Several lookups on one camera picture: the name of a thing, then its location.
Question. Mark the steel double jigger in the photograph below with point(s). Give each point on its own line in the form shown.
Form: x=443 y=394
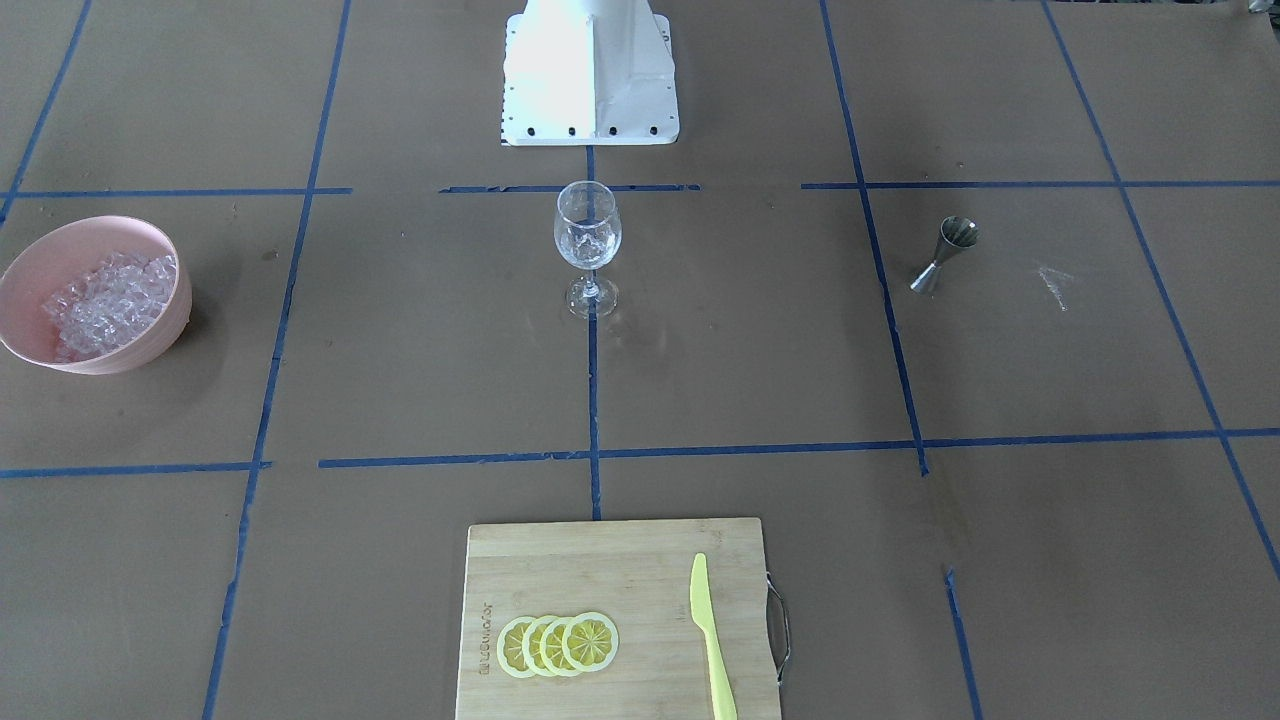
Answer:
x=956 y=235

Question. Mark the clear wine glass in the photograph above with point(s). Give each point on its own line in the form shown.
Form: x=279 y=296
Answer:
x=588 y=233

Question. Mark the pile of ice cubes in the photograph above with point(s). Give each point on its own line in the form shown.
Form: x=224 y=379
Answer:
x=111 y=305

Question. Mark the bamboo cutting board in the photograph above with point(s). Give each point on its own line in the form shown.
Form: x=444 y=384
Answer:
x=639 y=619

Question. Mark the lemon slice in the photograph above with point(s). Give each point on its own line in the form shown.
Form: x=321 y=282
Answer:
x=592 y=641
x=531 y=645
x=511 y=655
x=551 y=648

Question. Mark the yellow plastic knife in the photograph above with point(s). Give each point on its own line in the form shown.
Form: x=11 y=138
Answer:
x=702 y=614

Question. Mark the pink bowl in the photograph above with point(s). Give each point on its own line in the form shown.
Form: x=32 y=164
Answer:
x=61 y=256

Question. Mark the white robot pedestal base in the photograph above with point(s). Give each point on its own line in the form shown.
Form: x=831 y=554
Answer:
x=580 y=73

